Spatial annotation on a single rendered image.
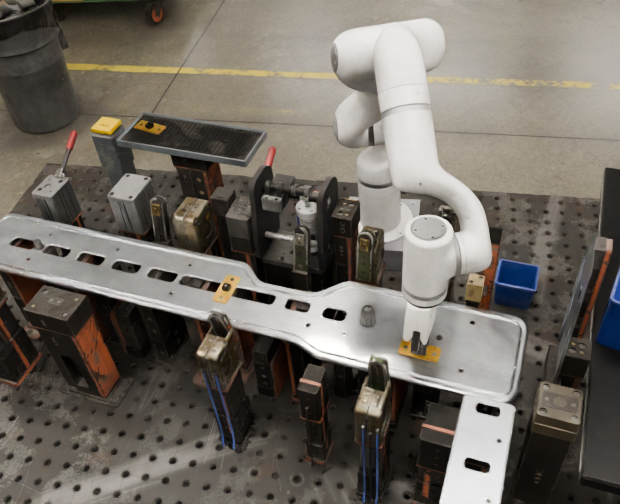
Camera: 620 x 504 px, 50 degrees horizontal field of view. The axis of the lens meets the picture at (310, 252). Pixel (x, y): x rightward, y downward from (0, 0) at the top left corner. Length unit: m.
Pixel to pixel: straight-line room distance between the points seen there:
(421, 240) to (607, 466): 0.51
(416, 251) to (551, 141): 2.70
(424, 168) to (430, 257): 0.15
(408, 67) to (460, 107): 2.81
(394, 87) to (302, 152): 2.48
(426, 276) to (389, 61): 0.38
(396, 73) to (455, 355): 0.58
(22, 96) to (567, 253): 3.08
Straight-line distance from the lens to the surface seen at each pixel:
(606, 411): 1.37
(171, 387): 1.80
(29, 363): 1.96
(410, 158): 1.17
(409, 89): 1.20
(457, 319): 1.48
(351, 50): 1.36
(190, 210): 1.67
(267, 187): 1.53
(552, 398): 1.32
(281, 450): 1.64
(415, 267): 1.17
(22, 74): 4.07
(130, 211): 1.73
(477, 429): 1.33
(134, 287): 1.63
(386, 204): 1.88
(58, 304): 1.62
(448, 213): 1.41
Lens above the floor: 2.13
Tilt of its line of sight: 44 degrees down
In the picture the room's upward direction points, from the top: 6 degrees counter-clockwise
